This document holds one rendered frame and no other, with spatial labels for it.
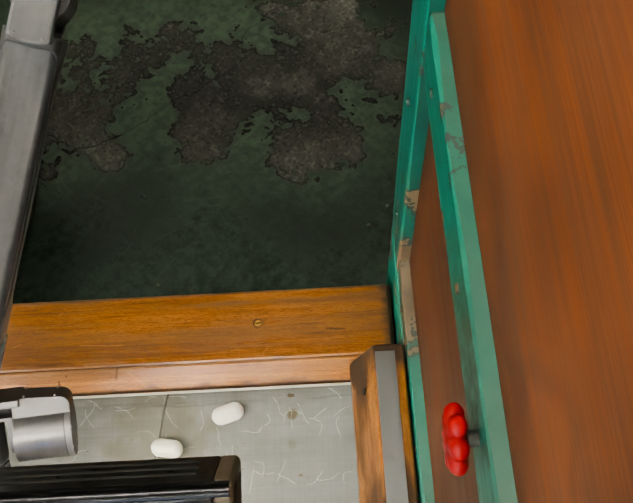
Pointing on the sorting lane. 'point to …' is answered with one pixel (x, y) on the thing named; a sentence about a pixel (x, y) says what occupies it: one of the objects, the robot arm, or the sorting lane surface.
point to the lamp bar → (117, 482)
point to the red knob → (457, 439)
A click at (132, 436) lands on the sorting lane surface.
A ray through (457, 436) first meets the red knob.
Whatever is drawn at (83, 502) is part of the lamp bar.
